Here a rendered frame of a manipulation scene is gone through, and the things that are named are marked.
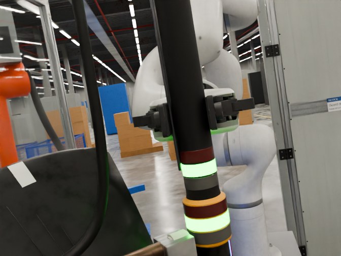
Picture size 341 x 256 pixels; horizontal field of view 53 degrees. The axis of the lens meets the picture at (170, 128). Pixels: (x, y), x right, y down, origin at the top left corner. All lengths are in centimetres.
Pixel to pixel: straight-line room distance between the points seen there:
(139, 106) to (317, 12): 179
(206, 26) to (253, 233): 66
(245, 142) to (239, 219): 23
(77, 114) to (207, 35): 776
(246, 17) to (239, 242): 65
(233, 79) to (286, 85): 122
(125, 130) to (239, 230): 865
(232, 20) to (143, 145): 883
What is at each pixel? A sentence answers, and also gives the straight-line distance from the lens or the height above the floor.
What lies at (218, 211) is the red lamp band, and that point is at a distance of 33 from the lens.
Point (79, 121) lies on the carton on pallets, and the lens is 833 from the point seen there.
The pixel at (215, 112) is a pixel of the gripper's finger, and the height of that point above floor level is 147.
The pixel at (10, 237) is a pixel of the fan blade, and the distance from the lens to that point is 37.
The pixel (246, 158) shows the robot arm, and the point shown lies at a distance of 102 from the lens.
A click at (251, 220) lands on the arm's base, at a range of 108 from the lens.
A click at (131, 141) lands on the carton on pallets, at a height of 38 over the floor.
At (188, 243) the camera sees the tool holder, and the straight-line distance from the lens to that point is 33.
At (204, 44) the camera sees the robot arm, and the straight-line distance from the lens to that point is 64.
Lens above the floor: 149
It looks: 5 degrees down
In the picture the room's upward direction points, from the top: 10 degrees counter-clockwise
